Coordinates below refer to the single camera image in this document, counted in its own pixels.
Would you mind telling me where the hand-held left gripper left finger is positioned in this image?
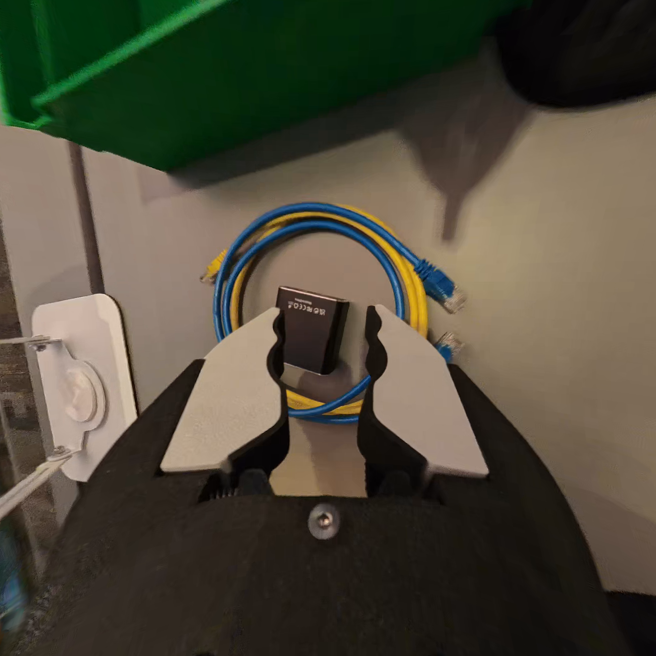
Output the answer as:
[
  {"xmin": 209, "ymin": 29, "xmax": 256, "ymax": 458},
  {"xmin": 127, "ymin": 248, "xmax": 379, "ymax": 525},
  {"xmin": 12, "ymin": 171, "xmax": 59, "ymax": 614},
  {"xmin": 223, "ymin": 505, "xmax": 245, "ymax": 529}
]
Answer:
[{"xmin": 160, "ymin": 306, "xmax": 291, "ymax": 482}]

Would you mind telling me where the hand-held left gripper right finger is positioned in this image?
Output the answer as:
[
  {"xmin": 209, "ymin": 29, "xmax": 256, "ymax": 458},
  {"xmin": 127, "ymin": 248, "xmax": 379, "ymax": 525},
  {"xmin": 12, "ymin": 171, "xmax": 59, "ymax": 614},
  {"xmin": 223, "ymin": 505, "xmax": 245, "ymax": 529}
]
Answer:
[{"xmin": 357, "ymin": 304, "xmax": 489, "ymax": 485}]

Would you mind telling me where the black network switch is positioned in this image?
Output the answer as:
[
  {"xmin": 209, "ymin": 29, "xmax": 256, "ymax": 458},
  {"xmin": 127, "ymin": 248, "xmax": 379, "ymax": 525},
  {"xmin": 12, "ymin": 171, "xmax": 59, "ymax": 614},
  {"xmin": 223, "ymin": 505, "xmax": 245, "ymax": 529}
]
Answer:
[{"xmin": 275, "ymin": 286, "xmax": 351, "ymax": 376}]

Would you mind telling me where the blue ethernet cable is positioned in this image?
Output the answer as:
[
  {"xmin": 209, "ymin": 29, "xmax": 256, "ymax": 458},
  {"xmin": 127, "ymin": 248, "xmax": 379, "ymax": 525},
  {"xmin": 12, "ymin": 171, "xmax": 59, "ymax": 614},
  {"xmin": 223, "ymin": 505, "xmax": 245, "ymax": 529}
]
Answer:
[{"xmin": 213, "ymin": 202, "xmax": 468, "ymax": 425}]

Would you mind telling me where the white holder plate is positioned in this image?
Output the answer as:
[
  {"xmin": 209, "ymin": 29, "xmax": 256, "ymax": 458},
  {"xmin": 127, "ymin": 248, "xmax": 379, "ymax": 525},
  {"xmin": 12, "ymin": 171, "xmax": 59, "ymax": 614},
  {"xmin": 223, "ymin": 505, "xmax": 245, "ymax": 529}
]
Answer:
[{"xmin": 31, "ymin": 293, "xmax": 139, "ymax": 483}]

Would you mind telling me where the green plastic bin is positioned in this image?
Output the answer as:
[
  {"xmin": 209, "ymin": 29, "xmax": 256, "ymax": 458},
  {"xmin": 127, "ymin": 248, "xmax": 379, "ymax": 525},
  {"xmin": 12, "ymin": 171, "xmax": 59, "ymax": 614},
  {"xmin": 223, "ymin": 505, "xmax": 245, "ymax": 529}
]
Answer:
[{"xmin": 0, "ymin": 0, "xmax": 529, "ymax": 172}]

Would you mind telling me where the black bulky object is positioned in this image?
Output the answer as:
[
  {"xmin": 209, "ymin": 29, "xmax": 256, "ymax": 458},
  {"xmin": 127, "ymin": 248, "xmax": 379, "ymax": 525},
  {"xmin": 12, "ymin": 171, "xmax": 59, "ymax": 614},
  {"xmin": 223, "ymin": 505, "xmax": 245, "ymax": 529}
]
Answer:
[{"xmin": 494, "ymin": 0, "xmax": 656, "ymax": 111}]

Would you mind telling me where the yellow ethernet cable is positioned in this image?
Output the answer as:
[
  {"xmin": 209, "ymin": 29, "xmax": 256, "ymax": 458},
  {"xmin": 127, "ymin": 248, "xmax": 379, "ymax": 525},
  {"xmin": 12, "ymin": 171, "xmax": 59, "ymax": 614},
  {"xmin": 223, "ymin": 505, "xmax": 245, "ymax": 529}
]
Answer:
[{"xmin": 199, "ymin": 204, "xmax": 428, "ymax": 417}]

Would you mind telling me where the thin metal wire rod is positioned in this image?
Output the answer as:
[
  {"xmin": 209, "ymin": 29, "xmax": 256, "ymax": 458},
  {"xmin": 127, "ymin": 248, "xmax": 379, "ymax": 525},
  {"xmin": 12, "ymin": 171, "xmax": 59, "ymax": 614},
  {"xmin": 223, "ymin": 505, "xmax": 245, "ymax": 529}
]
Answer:
[
  {"xmin": 0, "ymin": 336, "xmax": 62, "ymax": 352},
  {"xmin": 0, "ymin": 446, "xmax": 72, "ymax": 518}
]

